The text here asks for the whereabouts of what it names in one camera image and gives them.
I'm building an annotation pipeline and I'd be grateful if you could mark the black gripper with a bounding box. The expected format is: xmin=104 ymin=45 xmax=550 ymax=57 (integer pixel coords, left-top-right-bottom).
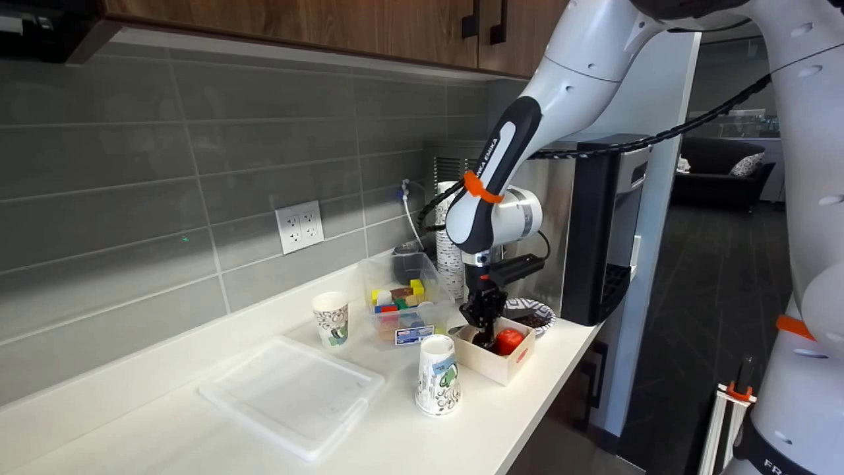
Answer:
xmin=460 ymin=264 xmax=512 ymax=347

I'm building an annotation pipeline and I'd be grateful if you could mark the red block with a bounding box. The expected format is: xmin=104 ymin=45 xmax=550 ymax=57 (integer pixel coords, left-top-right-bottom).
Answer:
xmin=488 ymin=326 xmax=529 ymax=358

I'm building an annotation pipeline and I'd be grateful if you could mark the blue white patterned bowl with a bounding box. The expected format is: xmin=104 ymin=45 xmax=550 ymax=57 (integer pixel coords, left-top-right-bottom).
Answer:
xmin=501 ymin=295 xmax=558 ymax=340

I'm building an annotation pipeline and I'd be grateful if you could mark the light wooden box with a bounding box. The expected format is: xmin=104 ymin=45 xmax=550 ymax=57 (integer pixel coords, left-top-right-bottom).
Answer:
xmin=450 ymin=314 xmax=539 ymax=387

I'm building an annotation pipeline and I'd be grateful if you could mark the printed paper cup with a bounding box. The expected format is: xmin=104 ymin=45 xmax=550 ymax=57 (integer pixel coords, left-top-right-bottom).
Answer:
xmin=414 ymin=333 xmax=464 ymax=420
xmin=311 ymin=291 xmax=355 ymax=350

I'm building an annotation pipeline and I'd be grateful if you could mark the clear plastic container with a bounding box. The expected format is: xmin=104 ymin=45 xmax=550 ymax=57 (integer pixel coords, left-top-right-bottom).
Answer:
xmin=364 ymin=247 xmax=461 ymax=350

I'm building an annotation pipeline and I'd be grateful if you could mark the black and grey appliance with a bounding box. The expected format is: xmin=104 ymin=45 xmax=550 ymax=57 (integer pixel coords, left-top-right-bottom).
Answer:
xmin=525 ymin=131 xmax=657 ymax=326

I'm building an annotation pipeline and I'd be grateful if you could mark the white stand with orange clamps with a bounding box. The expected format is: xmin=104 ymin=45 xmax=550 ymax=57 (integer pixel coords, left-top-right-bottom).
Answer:
xmin=697 ymin=353 xmax=759 ymax=475

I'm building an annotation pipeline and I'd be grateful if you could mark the dark sofa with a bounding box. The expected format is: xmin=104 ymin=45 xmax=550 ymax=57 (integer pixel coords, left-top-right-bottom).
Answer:
xmin=670 ymin=131 xmax=781 ymax=214

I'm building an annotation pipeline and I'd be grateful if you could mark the brown wooden cabinet door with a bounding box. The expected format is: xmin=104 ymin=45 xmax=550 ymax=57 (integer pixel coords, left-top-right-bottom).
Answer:
xmin=477 ymin=0 xmax=570 ymax=80
xmin=104 ymin=0 xmax=484 ymax=72

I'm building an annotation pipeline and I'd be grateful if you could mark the white cushion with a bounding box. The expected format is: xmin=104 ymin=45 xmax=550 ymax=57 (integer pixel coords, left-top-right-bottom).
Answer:
xmin=725 ymin=151 xmax=769 ymax=182

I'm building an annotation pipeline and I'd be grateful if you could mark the black overhead appliance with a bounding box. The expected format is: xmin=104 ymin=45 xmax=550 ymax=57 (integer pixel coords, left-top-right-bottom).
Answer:
xmin=0 ymin=0 xmax=122 ymax=65

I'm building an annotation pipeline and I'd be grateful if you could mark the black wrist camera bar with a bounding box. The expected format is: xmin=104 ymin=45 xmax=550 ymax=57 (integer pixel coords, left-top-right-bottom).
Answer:
xmin=490 ymin=252 xmax=550 ymax=287

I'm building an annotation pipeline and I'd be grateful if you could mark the white wall outlet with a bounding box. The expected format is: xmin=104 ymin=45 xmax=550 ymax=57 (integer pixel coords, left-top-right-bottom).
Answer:
xmin=272 ymin=197 xmax=328 ymax=255

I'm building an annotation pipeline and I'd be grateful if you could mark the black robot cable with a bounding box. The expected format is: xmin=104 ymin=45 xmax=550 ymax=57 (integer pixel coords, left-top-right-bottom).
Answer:
xmin=417 ymin=74 xmax=775 ymax=259

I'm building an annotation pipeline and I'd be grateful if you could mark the black cabinet handle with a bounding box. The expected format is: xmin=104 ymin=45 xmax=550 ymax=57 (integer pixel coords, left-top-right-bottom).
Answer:
xmin=488 ymin=0 xmax=509 ymax=47
xmin=460 ymin=0 xmax=484 ymax=39

